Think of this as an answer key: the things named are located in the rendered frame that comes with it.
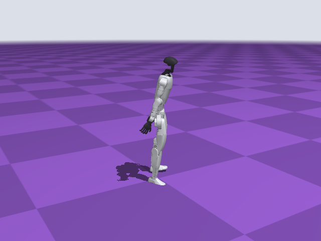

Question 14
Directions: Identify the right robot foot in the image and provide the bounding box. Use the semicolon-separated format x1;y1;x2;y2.
148;176;165;185

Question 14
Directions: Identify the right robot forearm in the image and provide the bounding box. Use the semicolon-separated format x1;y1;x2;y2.
149;99;161;122

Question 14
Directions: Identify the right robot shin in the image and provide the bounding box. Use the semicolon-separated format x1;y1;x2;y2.
151;148;162;180

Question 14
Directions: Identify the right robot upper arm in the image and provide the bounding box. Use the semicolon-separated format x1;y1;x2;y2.
154;78;168;105

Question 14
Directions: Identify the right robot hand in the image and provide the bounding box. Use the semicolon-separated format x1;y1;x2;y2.
139;116;152;134

